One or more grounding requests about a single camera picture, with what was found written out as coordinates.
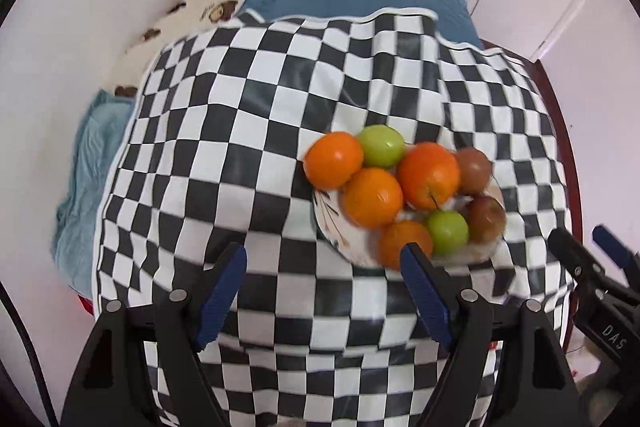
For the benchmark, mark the greenish orange tangerine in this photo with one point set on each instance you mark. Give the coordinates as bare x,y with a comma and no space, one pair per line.
400,239

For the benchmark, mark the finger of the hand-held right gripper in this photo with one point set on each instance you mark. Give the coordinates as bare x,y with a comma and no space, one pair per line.
575,254
612,247

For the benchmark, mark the large orange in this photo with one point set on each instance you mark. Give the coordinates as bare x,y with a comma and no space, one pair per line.
429,176

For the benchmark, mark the small orange tangerine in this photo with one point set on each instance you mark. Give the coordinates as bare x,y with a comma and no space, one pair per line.
334,159

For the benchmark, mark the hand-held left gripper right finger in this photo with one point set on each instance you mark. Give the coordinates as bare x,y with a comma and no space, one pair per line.
425,292

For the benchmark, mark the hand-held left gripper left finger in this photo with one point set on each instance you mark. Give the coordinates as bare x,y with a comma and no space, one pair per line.
222,292

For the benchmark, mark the floral oval plate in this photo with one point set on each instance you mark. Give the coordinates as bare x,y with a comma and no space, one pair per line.
340,227

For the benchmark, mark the red cloth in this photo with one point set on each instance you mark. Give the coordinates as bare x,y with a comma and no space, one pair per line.
85,305

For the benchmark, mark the black white checkered cloth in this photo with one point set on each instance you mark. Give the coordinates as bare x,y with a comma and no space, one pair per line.
225,132

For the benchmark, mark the green apple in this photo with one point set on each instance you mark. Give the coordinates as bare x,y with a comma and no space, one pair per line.
381,146
447,232

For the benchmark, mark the medium orange tangerine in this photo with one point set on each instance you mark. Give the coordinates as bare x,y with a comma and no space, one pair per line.
372,197

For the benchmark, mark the brown round fruit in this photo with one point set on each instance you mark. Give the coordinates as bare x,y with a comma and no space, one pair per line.
485,218
472,169

